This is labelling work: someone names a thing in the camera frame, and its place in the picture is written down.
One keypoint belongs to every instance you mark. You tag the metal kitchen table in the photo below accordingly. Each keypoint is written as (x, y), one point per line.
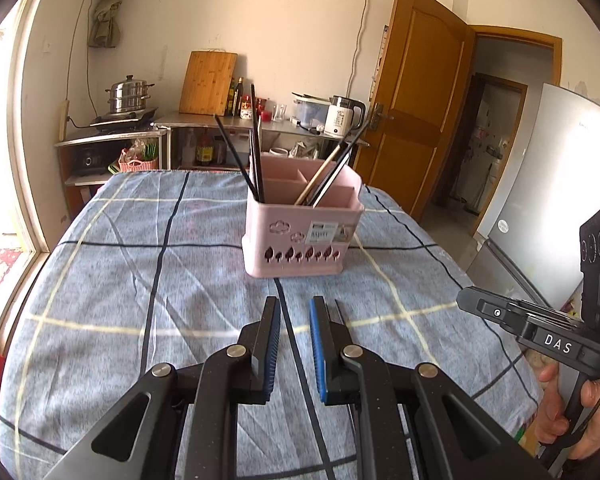
(200, 119)

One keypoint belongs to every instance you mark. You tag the silver refrigerator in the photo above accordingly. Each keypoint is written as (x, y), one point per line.
(545, 185)

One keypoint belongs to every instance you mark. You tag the induction cooker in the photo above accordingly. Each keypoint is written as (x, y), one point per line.
(125, 119)

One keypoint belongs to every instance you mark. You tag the pink woven basket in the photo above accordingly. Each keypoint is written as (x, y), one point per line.
(137, 165)

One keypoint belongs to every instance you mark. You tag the black kitchen appliance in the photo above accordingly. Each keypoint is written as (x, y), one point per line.
(87, 162)

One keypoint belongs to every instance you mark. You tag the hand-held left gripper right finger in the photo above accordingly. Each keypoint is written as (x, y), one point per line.
(317, 355)

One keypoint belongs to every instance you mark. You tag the cooking oil bottle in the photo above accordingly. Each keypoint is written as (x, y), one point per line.
(205, 150)

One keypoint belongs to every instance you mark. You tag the clear plastic container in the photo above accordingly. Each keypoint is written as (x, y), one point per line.
(310, 112)

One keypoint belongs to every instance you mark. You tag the drinking glass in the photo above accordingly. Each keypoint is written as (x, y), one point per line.
(279, 114)

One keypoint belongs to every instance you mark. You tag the red jar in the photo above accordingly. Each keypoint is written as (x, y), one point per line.
(246, 109)

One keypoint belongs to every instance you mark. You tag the wooden door frame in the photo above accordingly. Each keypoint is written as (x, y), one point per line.
(520, 40)

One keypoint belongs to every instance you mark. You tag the dark sauce bottle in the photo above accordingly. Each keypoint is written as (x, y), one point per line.
(238, 100)

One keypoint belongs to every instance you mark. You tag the blue checked tablecloth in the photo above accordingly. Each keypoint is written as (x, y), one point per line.
(130, 285)

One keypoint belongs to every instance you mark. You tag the pink plastic chopstick basket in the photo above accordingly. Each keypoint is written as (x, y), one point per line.
(290, 240)

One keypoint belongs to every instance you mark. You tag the steel steamer pot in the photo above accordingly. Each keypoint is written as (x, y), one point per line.
(127, 95)

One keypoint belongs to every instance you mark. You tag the wooden door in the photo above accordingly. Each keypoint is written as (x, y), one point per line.
(410, 110)

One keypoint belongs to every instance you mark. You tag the low metal shelf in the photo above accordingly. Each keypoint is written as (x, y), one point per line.
(105, 137)

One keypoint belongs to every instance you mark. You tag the white electric kettle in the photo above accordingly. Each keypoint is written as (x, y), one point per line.
(340, 120)

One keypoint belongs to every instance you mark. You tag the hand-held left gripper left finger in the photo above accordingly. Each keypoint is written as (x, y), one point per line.
(272, 345)

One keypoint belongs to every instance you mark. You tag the bamboo cutting board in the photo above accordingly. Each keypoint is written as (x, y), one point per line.
(207, 82)

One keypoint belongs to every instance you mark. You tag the light wooden chopstick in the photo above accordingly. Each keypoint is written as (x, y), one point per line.
(317, 175)

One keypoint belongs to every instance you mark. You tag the wall power strip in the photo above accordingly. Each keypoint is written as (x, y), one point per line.
(64, 120)

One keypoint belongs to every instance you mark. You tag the hanging grey cloth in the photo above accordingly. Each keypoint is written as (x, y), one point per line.
(105, 20)

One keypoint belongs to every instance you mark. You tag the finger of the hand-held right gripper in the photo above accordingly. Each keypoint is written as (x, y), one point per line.
(485, 305)

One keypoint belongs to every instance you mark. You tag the set of black chopsticks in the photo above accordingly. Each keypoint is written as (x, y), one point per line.
(256, 160)

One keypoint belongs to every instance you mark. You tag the white window frame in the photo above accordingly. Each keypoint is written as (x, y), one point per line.
(25, 160)

